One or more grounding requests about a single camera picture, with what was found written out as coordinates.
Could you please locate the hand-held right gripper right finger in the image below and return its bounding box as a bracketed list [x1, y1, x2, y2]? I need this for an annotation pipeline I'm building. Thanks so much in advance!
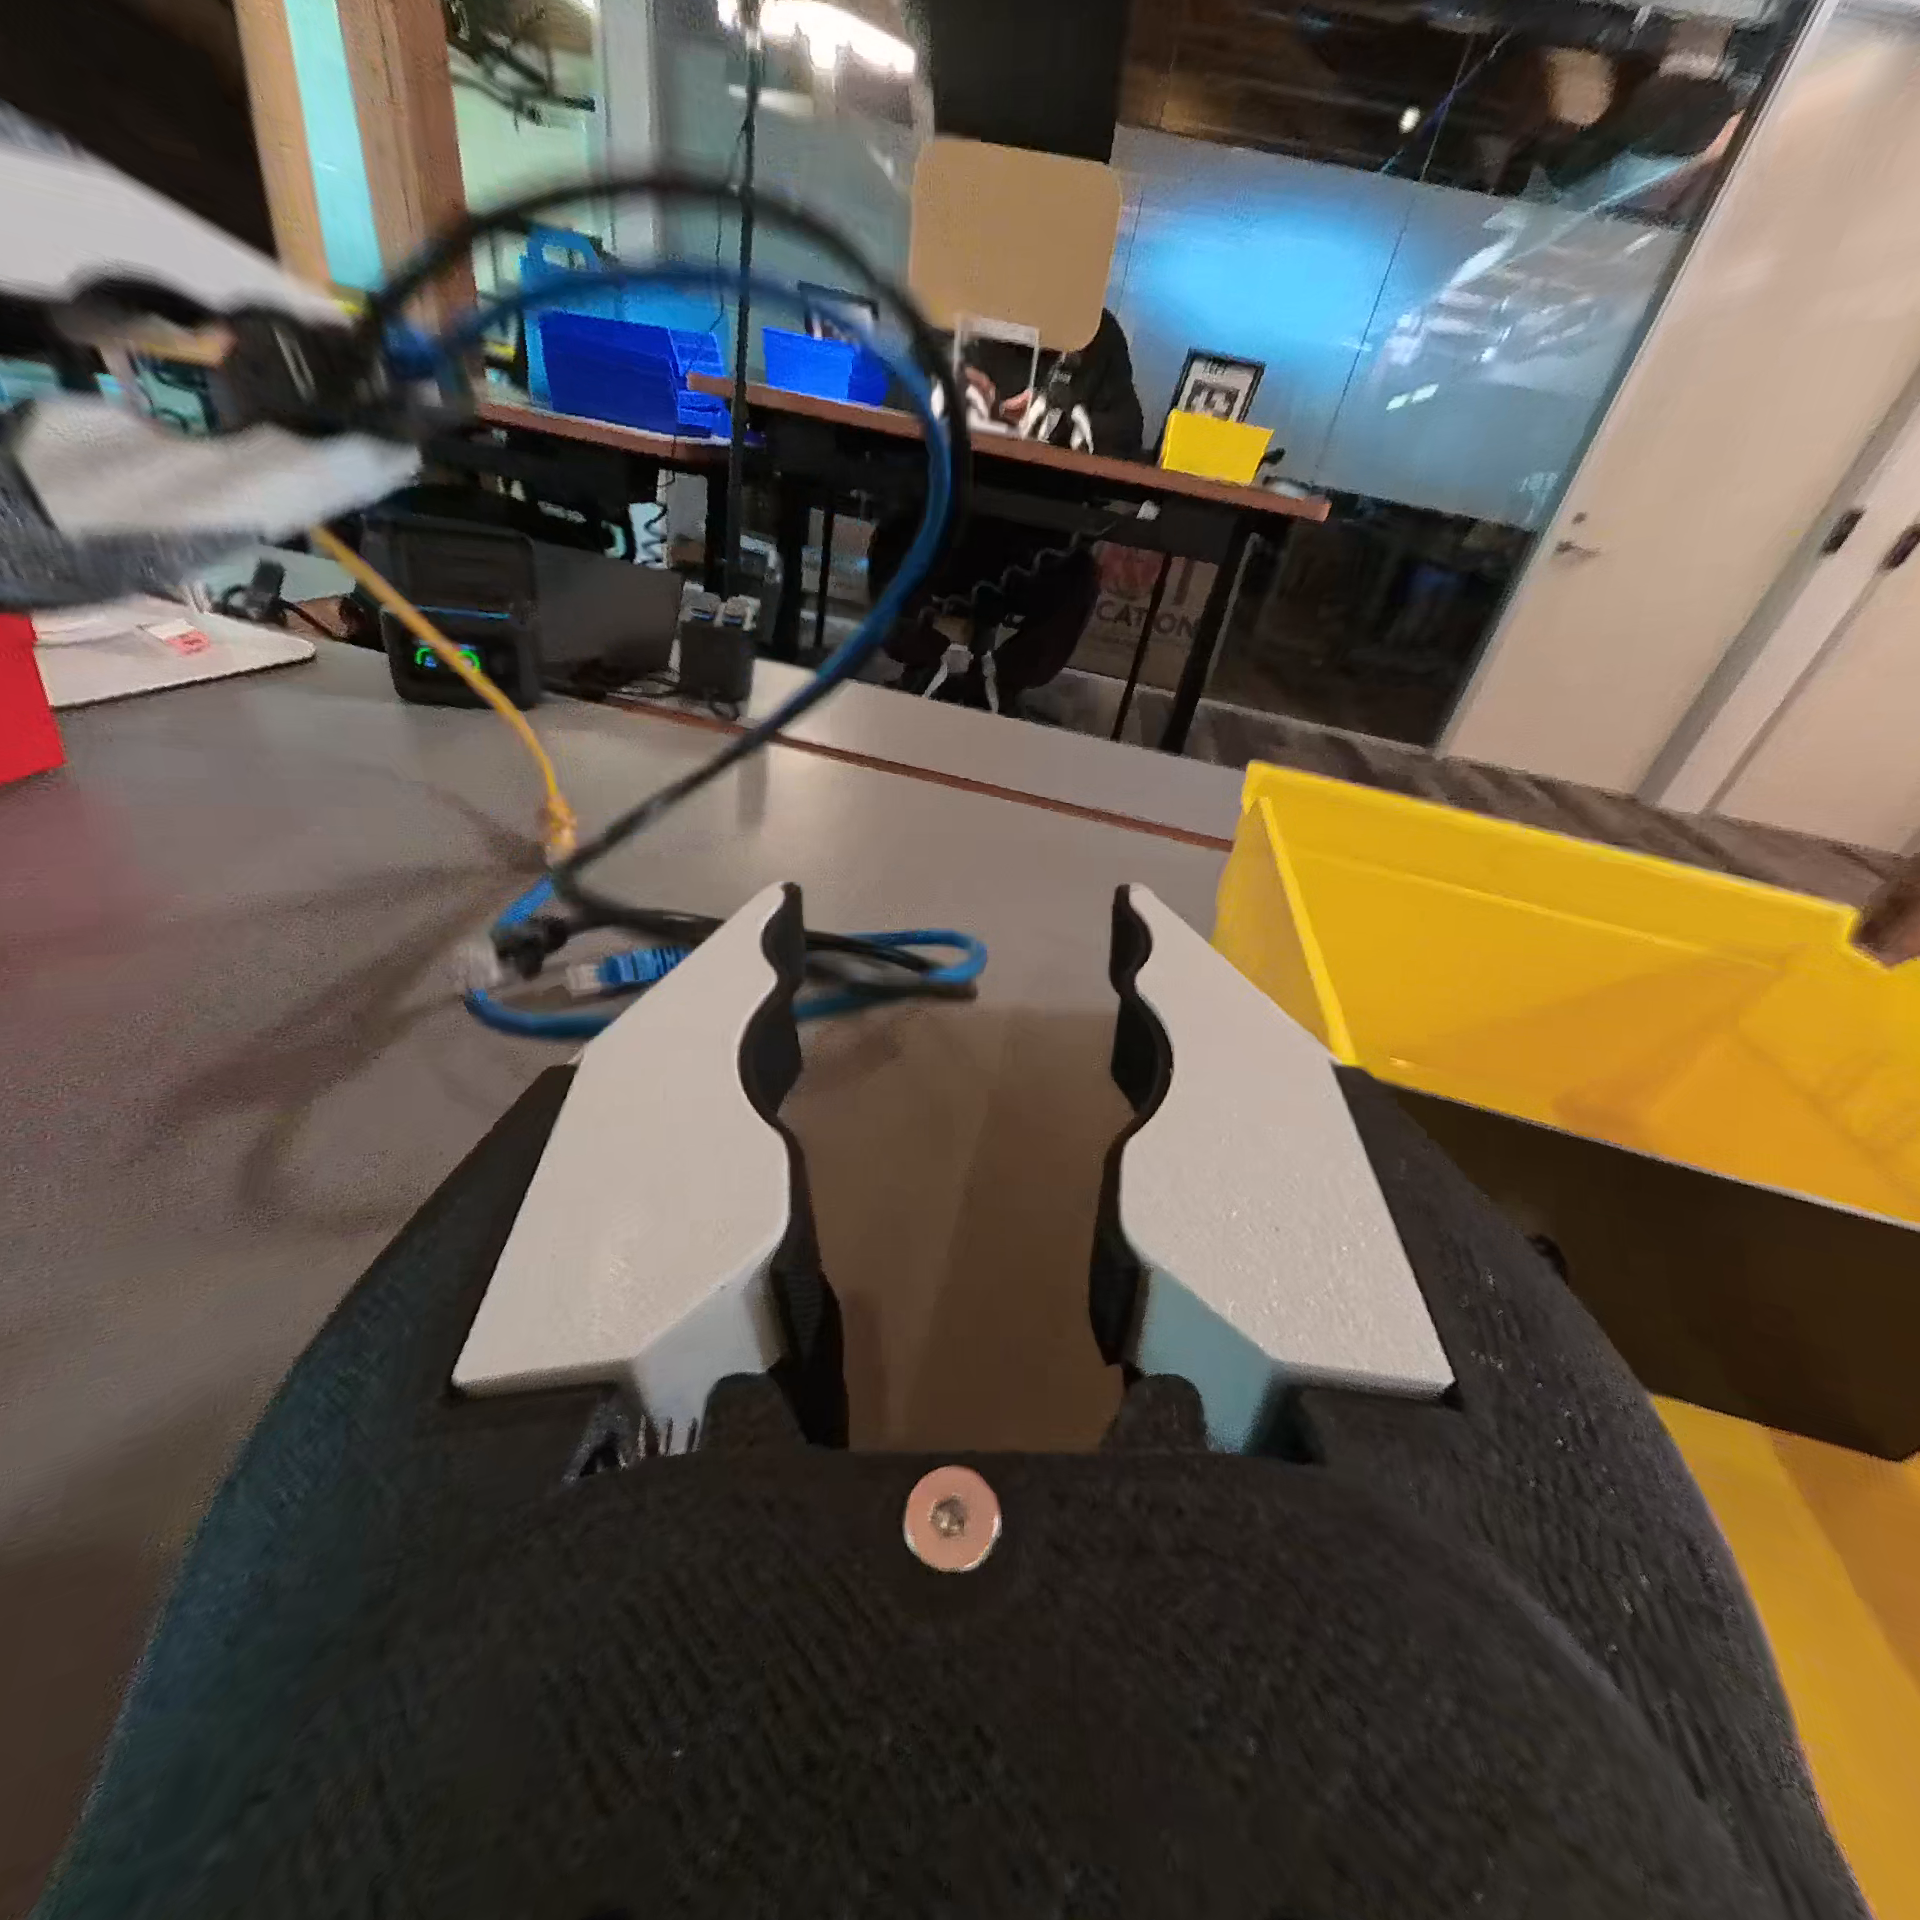
[1090, 882, 1455, 1454]

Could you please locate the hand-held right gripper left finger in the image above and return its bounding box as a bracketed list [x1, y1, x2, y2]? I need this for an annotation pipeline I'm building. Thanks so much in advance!
[449, 882, 849, 1448]

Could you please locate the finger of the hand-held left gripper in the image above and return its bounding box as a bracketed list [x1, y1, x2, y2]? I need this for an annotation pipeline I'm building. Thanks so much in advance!
[0, 141, 363, 322]
[0, 390, 424, 545]

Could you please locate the red bin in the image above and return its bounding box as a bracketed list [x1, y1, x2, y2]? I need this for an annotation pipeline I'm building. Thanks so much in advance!
[0, 609, 67, 784]

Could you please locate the black ethernet coupler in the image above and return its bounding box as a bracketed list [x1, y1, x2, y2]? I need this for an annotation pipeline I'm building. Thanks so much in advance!
[209, 306, 395, 444]

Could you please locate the yellow ethernet cable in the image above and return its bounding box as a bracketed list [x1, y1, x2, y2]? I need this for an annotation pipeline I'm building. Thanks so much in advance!
[306, 521, 577, 865]

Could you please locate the black cable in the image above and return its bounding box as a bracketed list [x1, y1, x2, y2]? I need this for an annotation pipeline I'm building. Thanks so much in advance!
[360, 176, 971, 975]

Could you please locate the blue ethernet cable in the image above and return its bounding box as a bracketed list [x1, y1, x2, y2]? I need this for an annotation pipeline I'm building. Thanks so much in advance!
[382, 260, 991, 1040]

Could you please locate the white pad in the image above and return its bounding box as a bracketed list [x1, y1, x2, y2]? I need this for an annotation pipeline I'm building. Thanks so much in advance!
[29, 590, 320, 707]

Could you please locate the black power station green display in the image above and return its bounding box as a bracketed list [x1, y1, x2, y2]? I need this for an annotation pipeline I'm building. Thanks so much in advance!
[380, 602, 544, 707]

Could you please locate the large yellow bin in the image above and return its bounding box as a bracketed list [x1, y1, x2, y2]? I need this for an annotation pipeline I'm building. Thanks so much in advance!
[1212, 758, 1920, 1920]

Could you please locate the black label printer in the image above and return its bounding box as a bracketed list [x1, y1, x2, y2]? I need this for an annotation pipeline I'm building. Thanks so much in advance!
[360, 509, 681, 695]

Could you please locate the black battery charger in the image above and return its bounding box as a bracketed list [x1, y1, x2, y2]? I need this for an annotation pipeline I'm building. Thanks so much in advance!
[678, 590, 757, 707]

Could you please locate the black stand pole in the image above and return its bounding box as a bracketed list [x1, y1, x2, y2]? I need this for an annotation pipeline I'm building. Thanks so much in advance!
[718, 0, 770, 602]

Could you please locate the white door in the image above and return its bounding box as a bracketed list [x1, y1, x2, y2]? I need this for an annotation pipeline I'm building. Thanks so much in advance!
[1641, 420, 1920, 849]
[1436, 0, 1920, 780]

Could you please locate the small yellow bin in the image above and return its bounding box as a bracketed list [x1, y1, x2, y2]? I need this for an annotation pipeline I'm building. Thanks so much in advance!
[1160, 409, 1276, 487]

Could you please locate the clear acrylic stand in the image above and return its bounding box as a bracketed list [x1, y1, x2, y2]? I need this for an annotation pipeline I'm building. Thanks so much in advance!
[952, 312, 1044, 398]

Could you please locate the wooden post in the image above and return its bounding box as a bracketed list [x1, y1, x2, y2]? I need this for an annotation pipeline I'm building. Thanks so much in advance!
[233, 0, 481, 310]

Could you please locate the black wall screen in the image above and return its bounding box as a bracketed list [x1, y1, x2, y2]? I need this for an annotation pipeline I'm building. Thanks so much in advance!
[916, 0, 1133, 164]

